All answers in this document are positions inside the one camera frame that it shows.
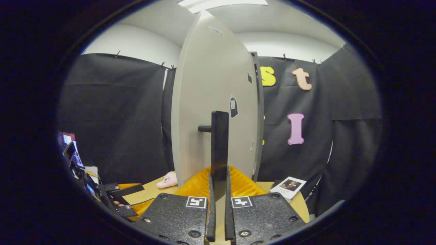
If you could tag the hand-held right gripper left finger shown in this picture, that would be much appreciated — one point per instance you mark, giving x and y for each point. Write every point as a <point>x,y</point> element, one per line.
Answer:
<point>211,211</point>

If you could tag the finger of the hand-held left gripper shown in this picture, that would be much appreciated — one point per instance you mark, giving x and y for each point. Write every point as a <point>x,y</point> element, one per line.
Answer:
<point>127,189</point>
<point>126,211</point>

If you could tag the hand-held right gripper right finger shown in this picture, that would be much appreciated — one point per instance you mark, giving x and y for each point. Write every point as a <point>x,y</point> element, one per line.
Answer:
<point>229,211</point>

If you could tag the beige cabinet door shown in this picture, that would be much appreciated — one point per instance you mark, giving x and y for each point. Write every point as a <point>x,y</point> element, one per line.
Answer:
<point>204,78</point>

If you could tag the pink plush toy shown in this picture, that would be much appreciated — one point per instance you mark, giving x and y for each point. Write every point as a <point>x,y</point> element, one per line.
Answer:
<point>167,180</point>

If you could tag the white photo booklet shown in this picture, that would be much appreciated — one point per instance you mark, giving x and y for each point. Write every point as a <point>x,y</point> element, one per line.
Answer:
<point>289,186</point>

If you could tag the black backdrop cloth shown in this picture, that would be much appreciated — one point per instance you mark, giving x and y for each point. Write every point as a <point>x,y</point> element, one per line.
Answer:
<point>119,112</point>

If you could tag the ceiling light panel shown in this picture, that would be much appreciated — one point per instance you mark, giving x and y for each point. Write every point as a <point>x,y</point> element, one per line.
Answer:
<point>221,4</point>

